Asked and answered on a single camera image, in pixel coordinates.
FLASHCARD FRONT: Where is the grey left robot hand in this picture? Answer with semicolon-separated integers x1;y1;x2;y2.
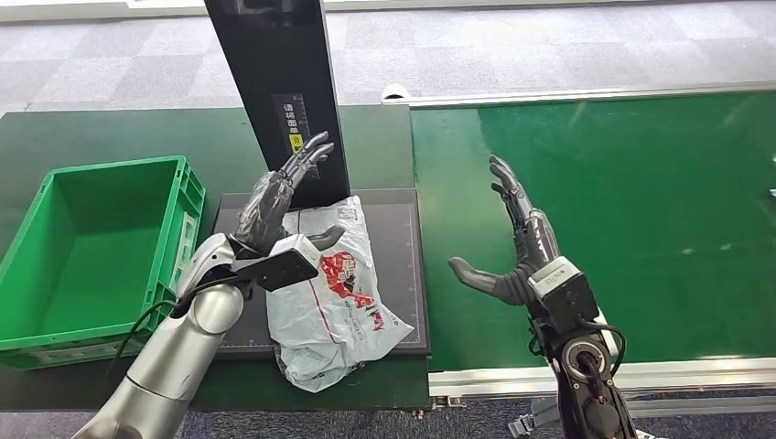
232;131;347;256

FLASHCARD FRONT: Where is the grey plastic mailer package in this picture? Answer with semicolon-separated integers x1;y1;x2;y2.
265;195;415;394

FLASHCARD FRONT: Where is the green plastic crate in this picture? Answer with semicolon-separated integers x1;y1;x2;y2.
0;155;208;371

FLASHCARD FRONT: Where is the grey bracket under conveyor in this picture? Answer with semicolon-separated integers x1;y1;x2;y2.
508;396;562;439

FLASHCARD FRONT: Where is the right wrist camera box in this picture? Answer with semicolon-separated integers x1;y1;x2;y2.
528;256;600;335

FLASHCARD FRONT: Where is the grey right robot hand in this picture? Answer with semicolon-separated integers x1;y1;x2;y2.
448;155;563;308

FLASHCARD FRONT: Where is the black yellow label sticker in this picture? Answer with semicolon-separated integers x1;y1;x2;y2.
271;92;320;183

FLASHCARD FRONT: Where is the black inbound scanner machine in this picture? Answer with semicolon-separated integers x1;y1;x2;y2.
203;0;433;359

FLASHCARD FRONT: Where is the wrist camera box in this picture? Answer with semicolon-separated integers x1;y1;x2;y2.
528;256;600;335
232;234;321;294

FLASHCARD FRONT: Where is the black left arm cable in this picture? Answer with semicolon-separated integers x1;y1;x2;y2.
111;275;243;378

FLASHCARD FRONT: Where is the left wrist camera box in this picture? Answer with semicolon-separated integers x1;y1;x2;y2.
232;234;321;294

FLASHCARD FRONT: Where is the green conveyor belt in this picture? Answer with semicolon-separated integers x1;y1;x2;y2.
411;91;776;372

